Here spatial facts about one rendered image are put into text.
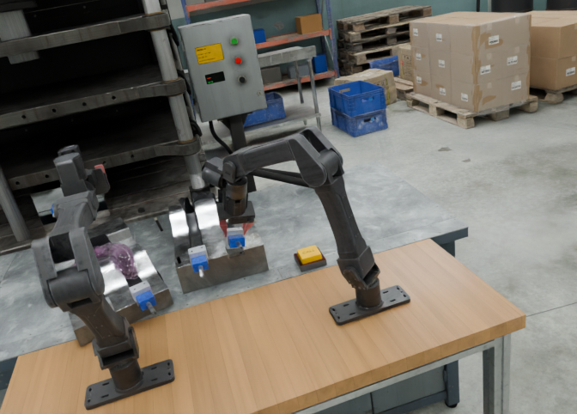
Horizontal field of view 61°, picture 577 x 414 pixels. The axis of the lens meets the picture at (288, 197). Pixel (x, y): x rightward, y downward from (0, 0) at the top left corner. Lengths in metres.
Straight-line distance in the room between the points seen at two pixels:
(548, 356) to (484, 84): 3.13
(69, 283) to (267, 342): 0.51
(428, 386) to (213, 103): 1.42
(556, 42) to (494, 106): 0.87
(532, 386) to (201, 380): 1.43
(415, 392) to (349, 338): 0.83
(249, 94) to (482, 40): 3.08
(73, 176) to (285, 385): 0.65
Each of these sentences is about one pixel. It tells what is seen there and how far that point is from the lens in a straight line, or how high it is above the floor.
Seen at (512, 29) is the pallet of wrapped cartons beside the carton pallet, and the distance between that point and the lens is 5.08.
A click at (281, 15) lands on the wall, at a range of 8.07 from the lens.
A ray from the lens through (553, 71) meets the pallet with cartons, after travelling 5.61.
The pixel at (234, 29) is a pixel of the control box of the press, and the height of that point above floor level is 1.42.
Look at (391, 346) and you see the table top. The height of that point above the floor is 0.80.
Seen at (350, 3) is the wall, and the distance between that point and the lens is 8.33.
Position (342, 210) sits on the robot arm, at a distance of 1.15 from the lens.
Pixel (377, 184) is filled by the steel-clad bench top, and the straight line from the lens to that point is 1.94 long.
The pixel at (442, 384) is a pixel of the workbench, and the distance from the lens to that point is 2.04.
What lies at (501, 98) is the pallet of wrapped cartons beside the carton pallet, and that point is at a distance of 5.15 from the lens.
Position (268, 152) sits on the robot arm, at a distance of 1.19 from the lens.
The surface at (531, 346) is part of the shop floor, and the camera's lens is 2.41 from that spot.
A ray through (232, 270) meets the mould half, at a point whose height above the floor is 0.83.
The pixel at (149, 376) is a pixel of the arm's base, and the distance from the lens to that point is 1.25.
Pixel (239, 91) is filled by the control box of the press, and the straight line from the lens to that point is 2.19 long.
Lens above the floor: 1.58
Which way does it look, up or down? 24 degrees down
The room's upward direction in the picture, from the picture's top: 10 degrees counter-clockwise
